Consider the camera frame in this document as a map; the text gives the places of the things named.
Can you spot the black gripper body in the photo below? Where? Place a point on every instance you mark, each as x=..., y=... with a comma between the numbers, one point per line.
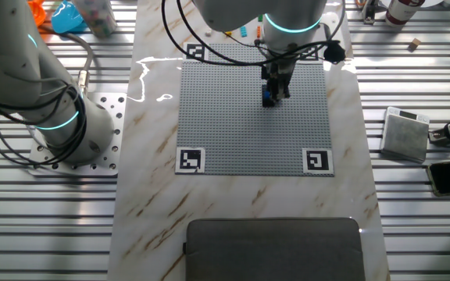
x=279, y=72

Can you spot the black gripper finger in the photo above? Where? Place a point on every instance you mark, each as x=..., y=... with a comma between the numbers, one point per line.
x=272, y=93
x=283, y=91

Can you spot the blue Lego brick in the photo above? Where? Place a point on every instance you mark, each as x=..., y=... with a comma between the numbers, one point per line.
x=265, y=94

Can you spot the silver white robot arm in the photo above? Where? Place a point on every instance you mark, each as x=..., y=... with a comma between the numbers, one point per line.
x=14, y=58

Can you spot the black Lego plate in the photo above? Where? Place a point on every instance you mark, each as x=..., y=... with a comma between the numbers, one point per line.
x=267, y=104

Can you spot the orange Lego brick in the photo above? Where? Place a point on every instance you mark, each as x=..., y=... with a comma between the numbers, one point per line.
x=258, y=32

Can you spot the cyan Lego brick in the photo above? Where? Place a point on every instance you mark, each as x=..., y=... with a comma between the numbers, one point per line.
x=243, y=31

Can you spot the grey Lego baseplate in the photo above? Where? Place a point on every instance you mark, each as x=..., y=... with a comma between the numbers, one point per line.
x=229, y=129

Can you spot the black white fiducial marker tag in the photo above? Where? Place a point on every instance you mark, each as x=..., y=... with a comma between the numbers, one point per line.
x=318, y=161
x=311, y=54
x=194, y=51
x=190, y=160

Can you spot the silver digital scale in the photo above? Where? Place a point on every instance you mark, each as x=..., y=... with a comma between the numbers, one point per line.
x=404, y=136

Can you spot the red white can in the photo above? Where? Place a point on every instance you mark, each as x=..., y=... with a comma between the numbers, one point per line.
x=402, y=11

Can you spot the wooden block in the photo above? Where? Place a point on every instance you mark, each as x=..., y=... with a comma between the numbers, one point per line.
x=414, y=44

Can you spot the grey fabric pad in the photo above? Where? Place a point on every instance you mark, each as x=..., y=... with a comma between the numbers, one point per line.
x=273, y=250

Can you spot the metal robot mounting plate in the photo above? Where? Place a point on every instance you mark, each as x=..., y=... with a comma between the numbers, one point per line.
x=111, y=117

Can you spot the clear plastic cup with lid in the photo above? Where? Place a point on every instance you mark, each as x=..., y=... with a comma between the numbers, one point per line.
x=96, y=17

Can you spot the orange toy shovel green shaft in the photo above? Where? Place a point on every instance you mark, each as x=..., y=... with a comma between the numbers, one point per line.
x=37, y=11

